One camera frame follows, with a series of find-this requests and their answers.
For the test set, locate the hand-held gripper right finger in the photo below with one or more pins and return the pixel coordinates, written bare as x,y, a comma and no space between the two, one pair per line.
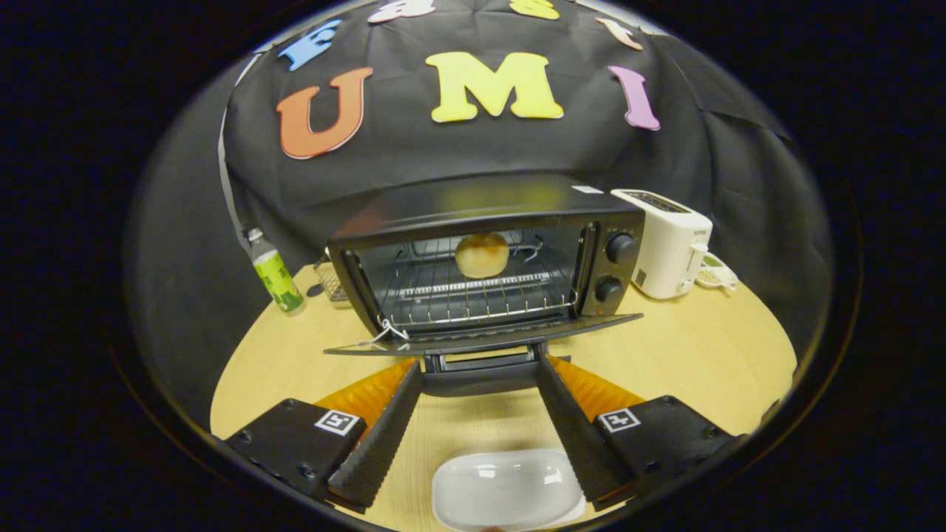
573,432

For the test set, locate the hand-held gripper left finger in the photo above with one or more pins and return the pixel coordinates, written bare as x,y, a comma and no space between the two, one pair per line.
380,443

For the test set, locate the round golden bread bun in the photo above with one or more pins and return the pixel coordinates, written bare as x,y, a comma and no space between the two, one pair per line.
482,256

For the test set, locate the black toaster oven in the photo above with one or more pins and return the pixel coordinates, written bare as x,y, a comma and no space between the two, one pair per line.
488,203

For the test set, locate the white slot toaster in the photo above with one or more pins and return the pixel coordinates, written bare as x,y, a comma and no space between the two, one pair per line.
665,247

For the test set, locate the white square plate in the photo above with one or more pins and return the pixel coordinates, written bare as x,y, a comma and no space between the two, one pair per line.
506,491

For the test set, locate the green label drink bottle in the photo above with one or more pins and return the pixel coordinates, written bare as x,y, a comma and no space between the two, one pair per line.
277,281

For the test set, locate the white divided snack tray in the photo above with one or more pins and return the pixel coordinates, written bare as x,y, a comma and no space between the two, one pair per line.
718,275

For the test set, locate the black backdrop cloth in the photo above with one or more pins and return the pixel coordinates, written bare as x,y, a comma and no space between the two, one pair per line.
480,155

